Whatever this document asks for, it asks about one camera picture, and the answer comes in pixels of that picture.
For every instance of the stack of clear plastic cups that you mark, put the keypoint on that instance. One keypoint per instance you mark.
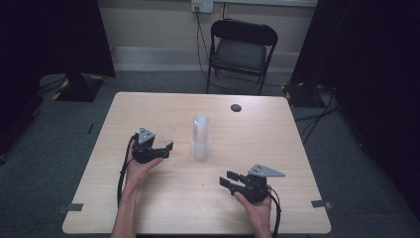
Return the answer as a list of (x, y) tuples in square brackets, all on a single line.
[(200, 139)]

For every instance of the small black floor marker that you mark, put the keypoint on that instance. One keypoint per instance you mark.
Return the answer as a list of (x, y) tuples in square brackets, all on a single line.
[(90, 128)]

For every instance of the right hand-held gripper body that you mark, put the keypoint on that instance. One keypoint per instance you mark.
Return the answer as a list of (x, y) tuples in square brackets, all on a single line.
[(254, 190)]

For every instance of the white wall socket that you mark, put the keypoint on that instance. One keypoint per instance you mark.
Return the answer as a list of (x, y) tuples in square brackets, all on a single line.
[(202, 6)]

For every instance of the black curtain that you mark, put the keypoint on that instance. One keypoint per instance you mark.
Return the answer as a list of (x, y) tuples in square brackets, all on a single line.
[(373, 82), (49, 43)]

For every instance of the person's right hand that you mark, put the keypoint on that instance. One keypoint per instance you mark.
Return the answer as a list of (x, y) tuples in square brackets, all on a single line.
[(257, 213)]

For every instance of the black folding chair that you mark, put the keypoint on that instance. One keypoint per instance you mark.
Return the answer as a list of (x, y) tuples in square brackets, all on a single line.
[(241, 49)]

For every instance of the grey tape strip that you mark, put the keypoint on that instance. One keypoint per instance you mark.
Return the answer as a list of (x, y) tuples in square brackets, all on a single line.
[(71, 208), (321, 204)]

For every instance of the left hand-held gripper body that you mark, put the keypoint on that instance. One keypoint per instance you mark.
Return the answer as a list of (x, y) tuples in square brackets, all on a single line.
[(145, 153)]

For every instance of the black stand base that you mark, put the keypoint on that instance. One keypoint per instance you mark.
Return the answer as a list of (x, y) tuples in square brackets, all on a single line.
[(79, 87), (302, 95)]

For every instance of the person's left hand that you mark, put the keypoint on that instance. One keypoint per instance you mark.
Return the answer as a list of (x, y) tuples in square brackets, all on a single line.
[(140, 173)]

